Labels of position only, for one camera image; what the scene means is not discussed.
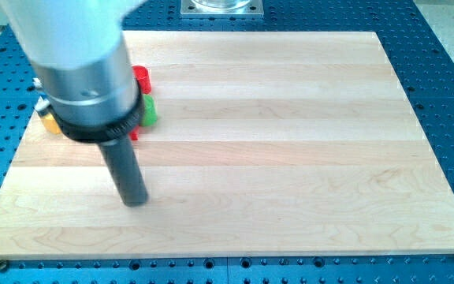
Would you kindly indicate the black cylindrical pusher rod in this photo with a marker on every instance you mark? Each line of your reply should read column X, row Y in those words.
column 125, row 171

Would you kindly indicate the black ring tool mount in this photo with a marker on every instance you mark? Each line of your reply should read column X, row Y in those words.
column 103, row 133

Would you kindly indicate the green circle block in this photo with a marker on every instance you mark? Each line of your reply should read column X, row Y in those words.
column 149, row 116

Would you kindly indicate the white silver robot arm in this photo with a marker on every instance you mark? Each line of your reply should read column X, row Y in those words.
column 78, row 52

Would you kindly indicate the red star block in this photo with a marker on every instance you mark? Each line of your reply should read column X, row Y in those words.
column 134, row 134

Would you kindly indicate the red block upper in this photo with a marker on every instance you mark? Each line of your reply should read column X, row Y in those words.
column 143, row 78

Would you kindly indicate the yellow block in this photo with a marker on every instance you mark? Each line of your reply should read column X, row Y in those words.
column 50, row 124

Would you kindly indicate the light wooden board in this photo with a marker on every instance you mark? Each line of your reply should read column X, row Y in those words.
column 266, row 144

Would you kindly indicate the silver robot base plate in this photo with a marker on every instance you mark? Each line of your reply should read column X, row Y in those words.
column 211, row 8

